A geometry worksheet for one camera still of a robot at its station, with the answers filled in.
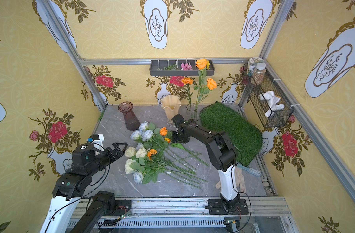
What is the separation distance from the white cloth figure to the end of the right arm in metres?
0.39

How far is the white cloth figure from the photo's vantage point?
0.71 meters

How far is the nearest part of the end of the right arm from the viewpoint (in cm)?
71
